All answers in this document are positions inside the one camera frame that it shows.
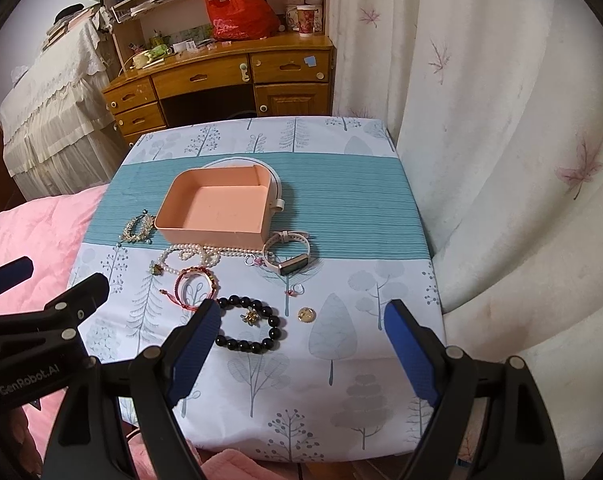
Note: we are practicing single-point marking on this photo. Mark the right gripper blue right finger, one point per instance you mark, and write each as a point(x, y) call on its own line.
point(516, 439)

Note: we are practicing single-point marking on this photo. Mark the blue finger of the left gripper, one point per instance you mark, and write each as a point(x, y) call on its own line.
point(14, 273)
point(68, 310)

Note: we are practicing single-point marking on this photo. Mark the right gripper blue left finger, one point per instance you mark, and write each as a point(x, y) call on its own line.
point(162, 376)

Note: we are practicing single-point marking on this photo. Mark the green flower brooch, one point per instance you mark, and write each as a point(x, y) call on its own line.
point(156, 269)

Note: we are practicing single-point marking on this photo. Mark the pink strap smart watch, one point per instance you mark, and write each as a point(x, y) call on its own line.
point(286, 252)

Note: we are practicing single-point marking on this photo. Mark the pink jewelry tray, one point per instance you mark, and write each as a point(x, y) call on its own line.
point(229, 206)

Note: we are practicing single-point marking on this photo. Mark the person's hand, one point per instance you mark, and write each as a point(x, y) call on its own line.
point(24, 444)

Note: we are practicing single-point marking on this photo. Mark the pink quilt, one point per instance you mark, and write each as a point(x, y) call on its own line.
point(49, 231)

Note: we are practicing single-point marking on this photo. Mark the cream lace covered furniture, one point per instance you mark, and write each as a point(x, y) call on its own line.
point(59, 136)

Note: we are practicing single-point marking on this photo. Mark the tree print tablecloth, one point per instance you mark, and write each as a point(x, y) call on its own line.
point(330, 390)

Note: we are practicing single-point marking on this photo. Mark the wooden desk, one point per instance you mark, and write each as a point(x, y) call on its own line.
point(175, 73)

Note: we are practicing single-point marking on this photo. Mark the white leaf print curtain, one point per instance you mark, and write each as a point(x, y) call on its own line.
point(496, 109)

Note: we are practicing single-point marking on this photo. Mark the red plastic bag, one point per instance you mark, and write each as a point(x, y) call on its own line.
point(242, 19)

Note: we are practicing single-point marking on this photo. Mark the red paper cup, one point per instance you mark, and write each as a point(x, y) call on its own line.
point(306, 20)

